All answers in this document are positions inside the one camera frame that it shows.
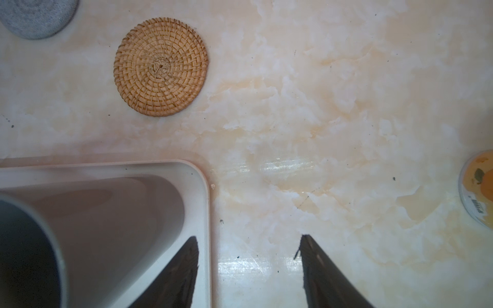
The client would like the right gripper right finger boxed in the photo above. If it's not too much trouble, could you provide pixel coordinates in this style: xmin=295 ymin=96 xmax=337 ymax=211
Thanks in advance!
xmin=295 ymin=234 xmax=372 ymax=307

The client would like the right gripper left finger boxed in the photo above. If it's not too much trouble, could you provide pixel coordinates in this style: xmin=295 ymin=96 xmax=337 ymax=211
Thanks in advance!
xmin=131 ymin=236 xmax=199 ymax=308

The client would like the tan round rattan coaster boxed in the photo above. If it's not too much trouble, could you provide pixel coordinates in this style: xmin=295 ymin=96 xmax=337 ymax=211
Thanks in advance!
xmin=113 ymin=17 xmax=209 ymax=117

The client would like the grey round woven coaster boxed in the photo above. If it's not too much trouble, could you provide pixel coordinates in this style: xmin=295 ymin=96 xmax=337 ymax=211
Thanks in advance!
xmin=1 ymin=0 xmax=79 ymax=40

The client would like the white plastic tray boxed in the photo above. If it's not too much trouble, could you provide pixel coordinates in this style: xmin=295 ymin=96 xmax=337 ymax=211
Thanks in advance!
xmin=1 ymin=160 xmax=212 ymax=307

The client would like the dark grey mug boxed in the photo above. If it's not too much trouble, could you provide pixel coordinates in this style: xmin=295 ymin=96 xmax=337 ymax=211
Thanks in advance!
xmin=1 ymin=194 xmax=68 ymax=307

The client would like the white lid glass jar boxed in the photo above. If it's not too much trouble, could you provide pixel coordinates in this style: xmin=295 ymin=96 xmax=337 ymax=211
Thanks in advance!
xmin=458 ymin=150 xmax=492 ymax=229

